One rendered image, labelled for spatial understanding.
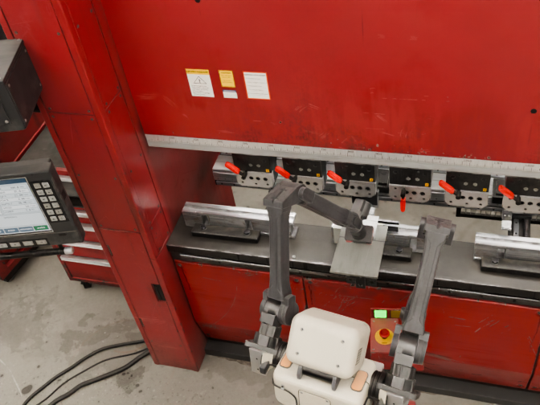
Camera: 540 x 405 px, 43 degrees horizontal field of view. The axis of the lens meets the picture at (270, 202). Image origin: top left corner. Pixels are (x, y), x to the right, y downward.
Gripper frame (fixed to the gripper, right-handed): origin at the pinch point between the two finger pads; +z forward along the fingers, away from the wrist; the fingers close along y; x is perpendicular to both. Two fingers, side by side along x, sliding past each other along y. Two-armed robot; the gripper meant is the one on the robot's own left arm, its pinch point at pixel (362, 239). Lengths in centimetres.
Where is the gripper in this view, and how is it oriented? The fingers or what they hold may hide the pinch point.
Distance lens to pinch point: 266.9
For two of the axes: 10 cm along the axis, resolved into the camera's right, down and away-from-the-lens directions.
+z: 2.5, 3.1, 9.2
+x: -1.8, 9.5, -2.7
